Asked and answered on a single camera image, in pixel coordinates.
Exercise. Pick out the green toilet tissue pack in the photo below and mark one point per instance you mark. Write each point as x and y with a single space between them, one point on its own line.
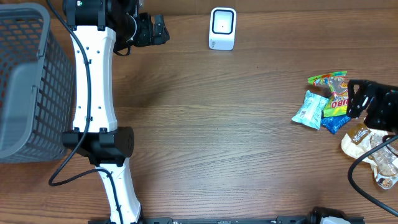
310 113

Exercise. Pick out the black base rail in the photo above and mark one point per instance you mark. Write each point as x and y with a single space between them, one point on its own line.
279 220

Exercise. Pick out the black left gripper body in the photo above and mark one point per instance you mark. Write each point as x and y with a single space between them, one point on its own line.
145 35

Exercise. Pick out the colourful Haribo candy bag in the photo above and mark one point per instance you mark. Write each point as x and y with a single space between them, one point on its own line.
335 82

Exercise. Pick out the blue wafer bar wrapper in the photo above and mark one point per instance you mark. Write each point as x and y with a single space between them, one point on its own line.
334 123

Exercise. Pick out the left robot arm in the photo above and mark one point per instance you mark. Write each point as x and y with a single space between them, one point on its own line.
100 29

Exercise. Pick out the white barcode scanner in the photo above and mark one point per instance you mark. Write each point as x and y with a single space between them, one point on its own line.
222 30

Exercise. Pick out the grey plastic mesh basket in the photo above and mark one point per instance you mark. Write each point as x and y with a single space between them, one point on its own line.
37 84

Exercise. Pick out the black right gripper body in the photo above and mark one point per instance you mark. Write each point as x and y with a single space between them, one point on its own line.
383 113

